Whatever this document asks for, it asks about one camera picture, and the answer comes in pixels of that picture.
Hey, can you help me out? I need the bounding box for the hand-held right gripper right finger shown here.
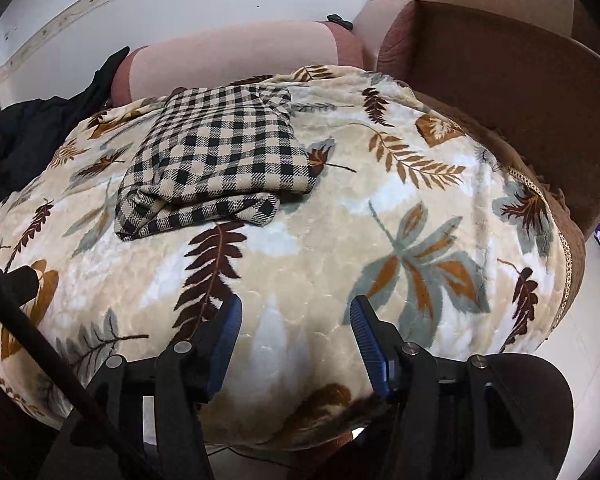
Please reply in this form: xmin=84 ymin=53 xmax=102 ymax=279
xmin=349 ymin=295 xmax=523 ymax=480

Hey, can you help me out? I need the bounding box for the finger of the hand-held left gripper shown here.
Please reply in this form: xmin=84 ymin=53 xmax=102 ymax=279
xmin=0 ymin=265 xmax=41 ymax=343

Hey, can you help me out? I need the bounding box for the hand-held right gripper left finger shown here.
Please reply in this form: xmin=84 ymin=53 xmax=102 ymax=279
xmin=82 ymin=294 xmax=244 ymax=480

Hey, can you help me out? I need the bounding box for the checked button shirt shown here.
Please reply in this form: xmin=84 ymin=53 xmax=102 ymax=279
xmin=114 ymin=85 xmax=317 ymax=242

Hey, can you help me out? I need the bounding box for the leaf print blanket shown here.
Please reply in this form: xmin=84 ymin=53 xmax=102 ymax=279
xmin=0 ymin=64 xmax=586 ymax=448

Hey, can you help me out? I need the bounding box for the black garment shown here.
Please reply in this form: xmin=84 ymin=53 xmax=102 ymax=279
xmin=0 ymin=46 xmax=131 ymax=201

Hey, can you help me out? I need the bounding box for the thick black cable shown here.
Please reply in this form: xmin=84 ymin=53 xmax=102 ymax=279
xmin=0 ymin=272 xmax=163 ymax=480

